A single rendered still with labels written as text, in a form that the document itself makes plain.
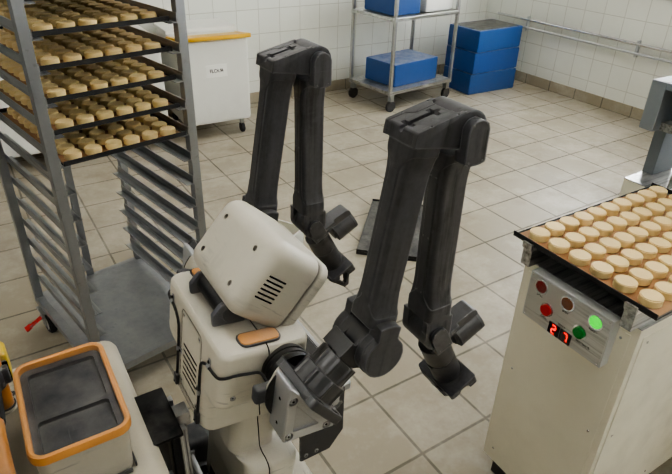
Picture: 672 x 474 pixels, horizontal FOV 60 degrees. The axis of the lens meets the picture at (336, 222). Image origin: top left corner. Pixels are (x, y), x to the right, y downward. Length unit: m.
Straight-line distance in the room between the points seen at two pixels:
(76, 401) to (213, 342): 0.26
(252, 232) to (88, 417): 0.40
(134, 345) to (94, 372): 1.23
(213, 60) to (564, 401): 3.42
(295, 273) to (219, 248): 0.15
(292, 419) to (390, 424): 1.28
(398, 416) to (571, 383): 0.79
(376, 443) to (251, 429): 0.99
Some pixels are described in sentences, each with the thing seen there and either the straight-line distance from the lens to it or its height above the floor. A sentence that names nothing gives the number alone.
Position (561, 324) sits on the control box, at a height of 0.75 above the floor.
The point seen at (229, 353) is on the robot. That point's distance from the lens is 0.97.
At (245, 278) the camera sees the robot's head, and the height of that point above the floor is 1.11.
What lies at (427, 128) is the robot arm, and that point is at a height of 1.39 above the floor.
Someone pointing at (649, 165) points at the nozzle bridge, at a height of 0.87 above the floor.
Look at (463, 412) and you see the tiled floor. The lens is 2.31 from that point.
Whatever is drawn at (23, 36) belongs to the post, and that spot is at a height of 1.32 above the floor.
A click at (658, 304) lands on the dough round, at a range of 1.42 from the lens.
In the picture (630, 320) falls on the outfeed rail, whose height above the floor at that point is 0.87.
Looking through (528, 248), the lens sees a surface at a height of 0.89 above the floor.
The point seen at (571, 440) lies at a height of 0.41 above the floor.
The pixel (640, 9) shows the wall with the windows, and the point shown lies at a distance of 5.76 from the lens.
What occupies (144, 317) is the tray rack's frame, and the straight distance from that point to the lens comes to 2.49.
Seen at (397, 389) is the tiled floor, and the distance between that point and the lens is 2.34.
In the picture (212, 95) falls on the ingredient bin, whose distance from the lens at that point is 4.45.
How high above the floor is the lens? 1.66
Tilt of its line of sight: 30 degrees down
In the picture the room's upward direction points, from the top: 2 degrees clockwise
